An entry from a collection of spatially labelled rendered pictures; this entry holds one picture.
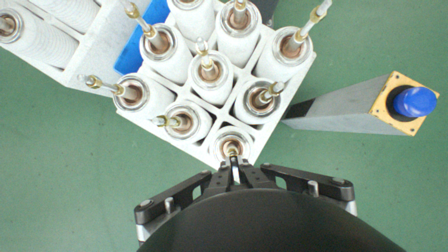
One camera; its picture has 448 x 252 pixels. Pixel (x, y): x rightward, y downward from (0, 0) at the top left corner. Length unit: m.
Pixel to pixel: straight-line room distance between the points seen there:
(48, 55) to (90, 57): 0.07
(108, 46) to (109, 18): 0.07
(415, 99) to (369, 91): 0.04
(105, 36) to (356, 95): 0.62
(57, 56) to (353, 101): 0.67
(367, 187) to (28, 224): 1.44
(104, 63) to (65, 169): 0.51
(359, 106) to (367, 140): 0.46
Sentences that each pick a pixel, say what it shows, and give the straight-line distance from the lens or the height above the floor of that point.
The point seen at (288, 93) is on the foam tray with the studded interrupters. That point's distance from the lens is 0.36.
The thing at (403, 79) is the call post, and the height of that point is 0.31.
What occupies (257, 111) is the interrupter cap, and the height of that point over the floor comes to 0.25.
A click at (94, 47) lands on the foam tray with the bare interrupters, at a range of 0.54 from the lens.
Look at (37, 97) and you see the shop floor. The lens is 0.97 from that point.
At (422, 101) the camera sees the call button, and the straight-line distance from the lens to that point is 0.30.
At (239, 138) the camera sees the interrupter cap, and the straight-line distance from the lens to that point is 0.24.
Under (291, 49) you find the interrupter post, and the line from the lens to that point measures 0.30.
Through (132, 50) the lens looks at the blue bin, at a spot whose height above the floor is 0.10.
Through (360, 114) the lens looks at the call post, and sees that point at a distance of 0.29.
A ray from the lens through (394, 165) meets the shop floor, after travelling 0.84.
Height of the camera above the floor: 0.49
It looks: 88 degrees down
